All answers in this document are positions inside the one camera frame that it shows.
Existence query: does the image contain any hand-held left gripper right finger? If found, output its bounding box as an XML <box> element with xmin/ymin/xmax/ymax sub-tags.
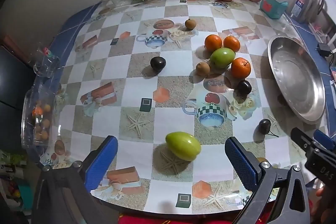
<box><xmin>225</xmin><ymin>136</ymin><xmax>310</xmax><ymax>224</ymax></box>

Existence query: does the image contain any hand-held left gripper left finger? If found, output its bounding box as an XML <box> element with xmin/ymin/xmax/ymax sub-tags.
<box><xmin>31</xmin><ymin>135</ymin><xmax>118</xmax><ymax>224</ymax></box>

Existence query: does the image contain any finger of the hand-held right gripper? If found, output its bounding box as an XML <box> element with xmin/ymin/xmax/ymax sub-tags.
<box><xmin>314</xmin><ymin>130</ymin><xmax>336</xmax><ymax>151</ymax></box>
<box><xmin>290</xmin><ymin>127</ymin><xmax>315</xmax><ymax>153</ymax></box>

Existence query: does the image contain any small dark cherry with stem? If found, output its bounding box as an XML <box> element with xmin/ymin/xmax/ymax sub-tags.
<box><xmin>259</xmin><ymin>119</ymin><xmax>279</xmax><ymax>138</ymax></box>

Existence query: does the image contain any green jujube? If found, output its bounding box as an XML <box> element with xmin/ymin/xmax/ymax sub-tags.
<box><xmin>165</xmin><ymin>132</ymin><xmax>202</xmax><ymax>162</ymax></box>
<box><xmin>210</xmin><ymin>47</ymin><xmax>235</xmax><ymax>69</ymax></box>

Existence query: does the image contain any round steel plate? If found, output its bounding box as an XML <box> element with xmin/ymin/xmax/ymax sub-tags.
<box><xmin>267</xmin><ymin>35</ymin><xmax>326</xmax><ymax>125</ymax></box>

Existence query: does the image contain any orange tangerine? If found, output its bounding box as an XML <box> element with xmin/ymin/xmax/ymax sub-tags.
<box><xmin>223</xmin><ymin>35</ymin><xmax>241</xmax><ymax>53</ymax></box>
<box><xmin>204</xmin><ymin>34</ymin><xmax>223</xmax><ymax>52</ymax></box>
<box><xmin>231</xmin><ymin>57</ymin><xmax>251</xmax><ymax>78</ymax></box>

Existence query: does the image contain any dark purple plum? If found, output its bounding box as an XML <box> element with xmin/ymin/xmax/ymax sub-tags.
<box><xmin>150</xmin><ymin>56</ymin><xmax>166</xmax><ymax>73</ymax></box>

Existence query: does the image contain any pile of small orange fruits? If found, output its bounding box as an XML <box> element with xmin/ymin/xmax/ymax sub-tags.
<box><xmin>32</xmin><ymin>101</ymin><xmax>51</xmax><ymax>141</ymax></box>

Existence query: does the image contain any checkered printed tablecloth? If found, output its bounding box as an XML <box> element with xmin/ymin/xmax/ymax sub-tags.
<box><xmin>49</xmin><ymin>0</ymin><xmax>336</xmax><ymax>214</ymax></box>

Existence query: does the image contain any clear box of small fruit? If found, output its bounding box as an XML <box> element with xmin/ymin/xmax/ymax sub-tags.
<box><xmin>20</xmin><ymin>84</ymin><xmax>62</xmax><ymax>148</ymax></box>

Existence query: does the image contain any black power adapter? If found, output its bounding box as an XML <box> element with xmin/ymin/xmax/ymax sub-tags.
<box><xmin>316</xmin><ymin>42</ymin><xmax>332</xmax><ymax>57</ymax></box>

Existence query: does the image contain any clear glass cup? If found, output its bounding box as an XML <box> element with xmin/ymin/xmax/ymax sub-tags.
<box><xmin>33</xmin><ymin>43</ymin><xmax>61</xmax><ymax>79</ymax></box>

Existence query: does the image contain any teal plastic box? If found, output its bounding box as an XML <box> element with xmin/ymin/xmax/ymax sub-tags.
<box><xmin>260</xmin><ymin>0</ymin><xmax>289</xmax><ymax>20</ymax></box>

